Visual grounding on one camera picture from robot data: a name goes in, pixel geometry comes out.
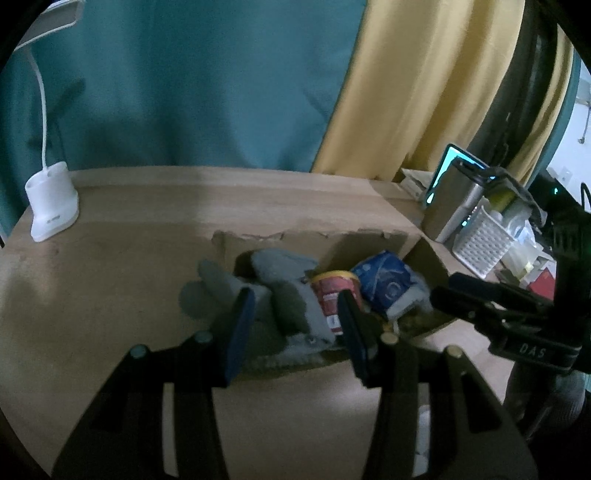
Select stack of papers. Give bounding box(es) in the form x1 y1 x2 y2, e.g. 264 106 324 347
399 167 437 202

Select red can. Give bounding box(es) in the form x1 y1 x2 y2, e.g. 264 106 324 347
308 271 363 336

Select teal curtain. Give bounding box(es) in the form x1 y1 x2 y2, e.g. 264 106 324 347
0 0 370 237

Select tablet with glowing screen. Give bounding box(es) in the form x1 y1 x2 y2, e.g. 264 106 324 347
424 143 498 206

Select black device with light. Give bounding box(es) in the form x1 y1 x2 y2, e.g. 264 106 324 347
531 171 583 222

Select dark upright post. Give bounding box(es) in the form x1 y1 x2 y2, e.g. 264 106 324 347
471 0 573 179

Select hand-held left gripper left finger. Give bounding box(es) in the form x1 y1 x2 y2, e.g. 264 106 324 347
51 286 257 480

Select grey strap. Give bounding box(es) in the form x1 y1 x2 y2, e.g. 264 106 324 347
485 168 548 228

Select grey knit glove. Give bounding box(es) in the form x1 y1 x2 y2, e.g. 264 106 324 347
252 248 338 348
198 258 278 334

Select white desk lamp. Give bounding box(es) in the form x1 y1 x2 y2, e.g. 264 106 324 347
18 0 86 243

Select green bottle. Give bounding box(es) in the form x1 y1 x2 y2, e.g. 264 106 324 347
489 189 516 211

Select yellow curtain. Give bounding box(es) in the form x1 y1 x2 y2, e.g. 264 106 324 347
311 0 576 184

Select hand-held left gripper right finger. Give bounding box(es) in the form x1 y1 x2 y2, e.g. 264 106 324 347
337 291 539 480

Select silver metal container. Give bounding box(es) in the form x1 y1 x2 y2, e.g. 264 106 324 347
421 159 490 243

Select blue plastic packet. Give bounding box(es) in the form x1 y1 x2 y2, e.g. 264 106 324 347
350 250 428 322

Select clear plastic bottles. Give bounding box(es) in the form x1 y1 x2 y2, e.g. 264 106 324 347
501 208 546 274

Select cardboard box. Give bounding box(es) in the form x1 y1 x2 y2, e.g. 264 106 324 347
211 228 456 380

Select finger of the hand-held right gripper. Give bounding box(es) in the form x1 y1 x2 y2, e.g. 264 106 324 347
430 285 511 334
449 271 557 312

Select white plastic basket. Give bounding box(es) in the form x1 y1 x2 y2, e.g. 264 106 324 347
452 203 518 280

